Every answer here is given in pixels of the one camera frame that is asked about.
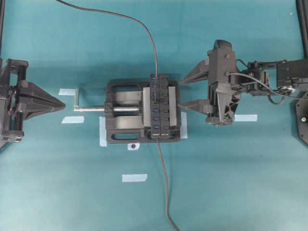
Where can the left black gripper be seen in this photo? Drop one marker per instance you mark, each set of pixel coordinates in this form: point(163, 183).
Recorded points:
point(12, 113)

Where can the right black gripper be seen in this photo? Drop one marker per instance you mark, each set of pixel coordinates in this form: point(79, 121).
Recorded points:
point(222, 102)

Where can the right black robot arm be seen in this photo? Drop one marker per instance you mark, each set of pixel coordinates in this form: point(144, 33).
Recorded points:
point(275, 80)

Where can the black multiport USB hub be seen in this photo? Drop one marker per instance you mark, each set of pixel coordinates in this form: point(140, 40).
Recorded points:
point(159, 107)

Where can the blue tape near crank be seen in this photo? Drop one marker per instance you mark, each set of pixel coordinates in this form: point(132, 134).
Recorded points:
point(67, 92)

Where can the blue tape under vise right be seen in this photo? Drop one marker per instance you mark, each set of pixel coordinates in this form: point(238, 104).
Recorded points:
point(183, 129)

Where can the blue tape under vise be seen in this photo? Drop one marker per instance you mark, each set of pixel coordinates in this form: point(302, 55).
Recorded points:
point(183, 129)
point(102, 132)

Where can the blue tape left strip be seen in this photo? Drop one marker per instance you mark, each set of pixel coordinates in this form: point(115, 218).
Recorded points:
point(73, 120)

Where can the blue tape strip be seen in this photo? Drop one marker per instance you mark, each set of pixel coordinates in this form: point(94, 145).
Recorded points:
point(134, 177)
point(73, 120)
point(245, 118)

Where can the blue tape right strip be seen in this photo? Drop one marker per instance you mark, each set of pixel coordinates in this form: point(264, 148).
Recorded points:
point(245, 118)

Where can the black bench vise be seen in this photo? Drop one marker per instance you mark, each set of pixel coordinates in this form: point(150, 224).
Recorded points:
point(127, 112)

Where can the blue tape under vise left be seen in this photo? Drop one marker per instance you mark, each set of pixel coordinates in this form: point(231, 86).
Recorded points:
point(102, 132)

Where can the tape patch with black dot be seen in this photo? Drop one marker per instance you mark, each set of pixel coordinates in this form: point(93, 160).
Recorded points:
point(133, 146)

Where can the blue tape bottom strip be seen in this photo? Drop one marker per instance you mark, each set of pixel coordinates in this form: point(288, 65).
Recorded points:
point(134, 177)

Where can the silver vise crank handle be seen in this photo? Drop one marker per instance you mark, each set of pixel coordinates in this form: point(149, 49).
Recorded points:
point(77, 107)

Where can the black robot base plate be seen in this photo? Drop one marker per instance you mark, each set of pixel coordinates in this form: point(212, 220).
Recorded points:
point(299, 121)

